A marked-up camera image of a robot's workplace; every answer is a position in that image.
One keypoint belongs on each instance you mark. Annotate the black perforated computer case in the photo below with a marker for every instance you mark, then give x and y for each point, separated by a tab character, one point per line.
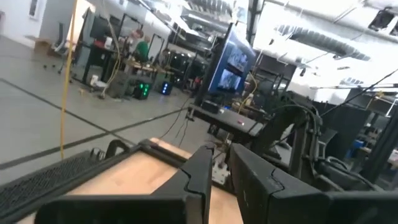
46	180

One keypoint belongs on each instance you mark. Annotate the large blue-screen display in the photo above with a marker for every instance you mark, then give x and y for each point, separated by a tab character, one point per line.
231	62

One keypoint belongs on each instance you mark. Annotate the silver ceiling duct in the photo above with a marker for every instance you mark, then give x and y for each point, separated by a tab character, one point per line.
323	42

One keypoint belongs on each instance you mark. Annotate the black equipment table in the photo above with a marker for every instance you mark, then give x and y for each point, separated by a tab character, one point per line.
224	119

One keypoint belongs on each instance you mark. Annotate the white power strip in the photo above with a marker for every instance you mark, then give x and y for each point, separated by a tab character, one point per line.
220	172

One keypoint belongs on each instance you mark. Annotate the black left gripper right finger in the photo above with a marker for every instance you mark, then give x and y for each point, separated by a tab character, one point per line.
255	186

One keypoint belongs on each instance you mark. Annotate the black workshop desk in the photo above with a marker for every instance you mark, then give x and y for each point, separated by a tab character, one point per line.
93	51

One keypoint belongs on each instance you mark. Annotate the white paper cup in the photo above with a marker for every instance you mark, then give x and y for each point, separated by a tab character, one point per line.
94	80

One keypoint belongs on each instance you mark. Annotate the person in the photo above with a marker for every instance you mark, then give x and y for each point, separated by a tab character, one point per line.
142	49
136	33

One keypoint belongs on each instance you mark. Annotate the computer tower blue lights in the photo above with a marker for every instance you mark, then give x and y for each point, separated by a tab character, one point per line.
166	88

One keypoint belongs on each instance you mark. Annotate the grey office chair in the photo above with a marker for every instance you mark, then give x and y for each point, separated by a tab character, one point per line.
59	43

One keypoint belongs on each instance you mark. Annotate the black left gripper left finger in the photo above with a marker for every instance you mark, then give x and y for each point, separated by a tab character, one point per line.
199	174

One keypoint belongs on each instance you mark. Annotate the computer tower green lights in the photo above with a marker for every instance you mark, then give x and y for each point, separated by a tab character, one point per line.
142	91

